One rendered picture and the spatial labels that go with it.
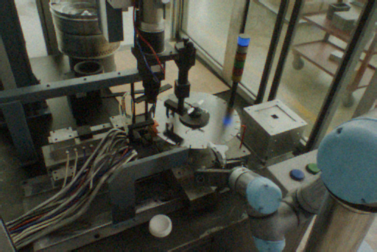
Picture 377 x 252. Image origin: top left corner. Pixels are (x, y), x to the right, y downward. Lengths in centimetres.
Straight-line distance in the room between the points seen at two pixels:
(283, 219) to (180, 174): 39
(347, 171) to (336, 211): 11
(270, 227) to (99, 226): 53
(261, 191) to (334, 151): 28
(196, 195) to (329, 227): 53
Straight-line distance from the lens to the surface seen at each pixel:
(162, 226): 108
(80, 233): 110
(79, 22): 157
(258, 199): 78
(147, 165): 95
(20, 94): 118
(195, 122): 114
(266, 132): 126
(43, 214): 114
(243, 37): 129
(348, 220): 63
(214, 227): 112
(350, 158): 54
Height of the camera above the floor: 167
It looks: 39 degrees down
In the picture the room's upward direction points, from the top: 6 degrees clockwise
